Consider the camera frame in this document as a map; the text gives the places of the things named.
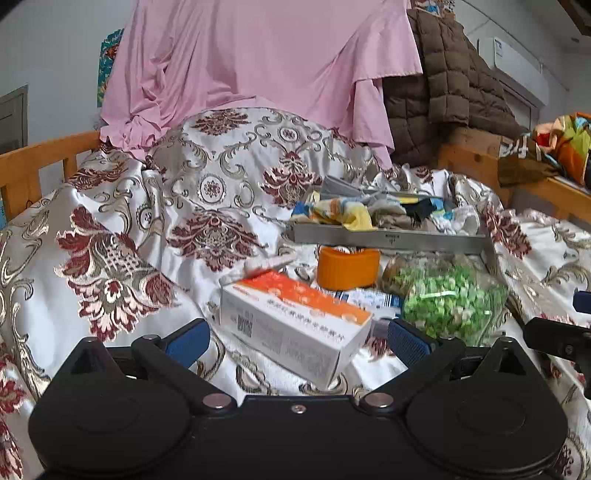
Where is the dark navy sock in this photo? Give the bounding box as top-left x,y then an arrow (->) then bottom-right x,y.
404,199 -> 437,226

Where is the jar of green stars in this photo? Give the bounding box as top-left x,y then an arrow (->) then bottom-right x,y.
380,254 -> 508,346

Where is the white blue plastic packet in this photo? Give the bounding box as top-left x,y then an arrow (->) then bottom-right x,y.
341,288 -> 404,320

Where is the white crumpled cloth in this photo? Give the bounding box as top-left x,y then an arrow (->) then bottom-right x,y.
431,205 -> 481,236

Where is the floral satin bedspread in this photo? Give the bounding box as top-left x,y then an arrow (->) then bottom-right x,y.
1,108 -> 590,479

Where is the dark olive printed cloth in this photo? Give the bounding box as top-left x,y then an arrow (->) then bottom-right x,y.
497,134 -> 563,188

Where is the white orange medicine box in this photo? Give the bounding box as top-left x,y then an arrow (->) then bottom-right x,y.
219,271 -> 373,389

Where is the colourful patchwork blanket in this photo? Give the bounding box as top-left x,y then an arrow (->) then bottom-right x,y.
533,112 -> 590,189

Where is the orange plastic cup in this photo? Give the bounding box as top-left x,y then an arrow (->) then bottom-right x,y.
317,246 -> 381,291

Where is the white ointment tube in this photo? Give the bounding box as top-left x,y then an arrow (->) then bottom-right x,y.
218,253 -> 297,287

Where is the beige sock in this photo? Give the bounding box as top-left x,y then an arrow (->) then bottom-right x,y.
368,203 -> 413,230

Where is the cardboard box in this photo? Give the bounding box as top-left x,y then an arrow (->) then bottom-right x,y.
447,127 -> 513,158

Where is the yellow blue colourful cloth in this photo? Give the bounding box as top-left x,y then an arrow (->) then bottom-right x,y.
290,192 -> 376,232

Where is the grey metal tray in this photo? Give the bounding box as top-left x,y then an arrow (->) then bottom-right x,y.
288,176 -> 493,255

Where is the white air conditioner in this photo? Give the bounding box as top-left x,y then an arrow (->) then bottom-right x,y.
477,37 -> 550,108

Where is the brown quilted jacket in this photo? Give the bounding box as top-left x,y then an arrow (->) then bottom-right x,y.
383,8 -> 525,167

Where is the grey door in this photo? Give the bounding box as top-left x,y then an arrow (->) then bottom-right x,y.
0,85 -> 28,154

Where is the pink sheet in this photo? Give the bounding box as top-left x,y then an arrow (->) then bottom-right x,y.
100,1 -> 422,168

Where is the cartoon wall poster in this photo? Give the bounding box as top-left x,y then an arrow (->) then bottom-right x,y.
411,0 -> 455,18

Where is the colourful poster left wall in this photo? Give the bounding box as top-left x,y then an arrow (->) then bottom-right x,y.
96,29 -> 123,108

